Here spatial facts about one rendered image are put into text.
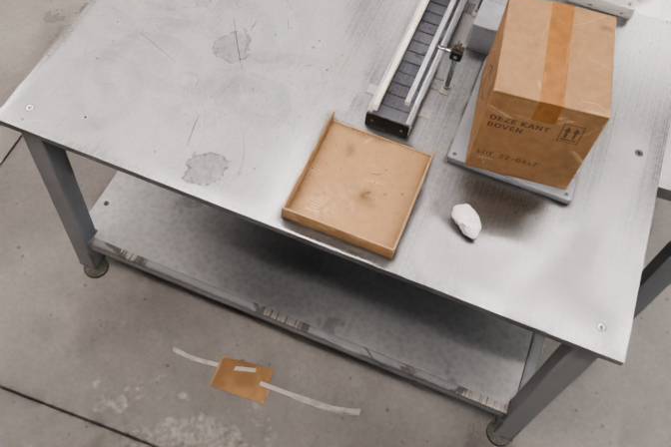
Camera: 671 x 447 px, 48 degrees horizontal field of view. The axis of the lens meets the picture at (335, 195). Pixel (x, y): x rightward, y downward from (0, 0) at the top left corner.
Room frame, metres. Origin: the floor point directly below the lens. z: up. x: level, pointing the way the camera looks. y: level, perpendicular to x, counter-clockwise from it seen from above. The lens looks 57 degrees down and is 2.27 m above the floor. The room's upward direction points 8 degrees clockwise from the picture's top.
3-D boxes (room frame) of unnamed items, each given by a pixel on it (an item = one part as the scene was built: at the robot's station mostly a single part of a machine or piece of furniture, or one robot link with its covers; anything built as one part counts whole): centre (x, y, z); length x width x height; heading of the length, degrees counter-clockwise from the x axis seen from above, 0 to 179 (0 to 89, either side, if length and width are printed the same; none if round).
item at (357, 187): (0.96, -0.05, 0.85); 0.30 x 0.26 x 0.04; 165
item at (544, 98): (1.18, -0.42, 0.99); 0.30 x 0.24 x 0.27; 173
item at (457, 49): (1.30, -0.22, 0.91); 0.07 x 0.03 x 0.16; 75
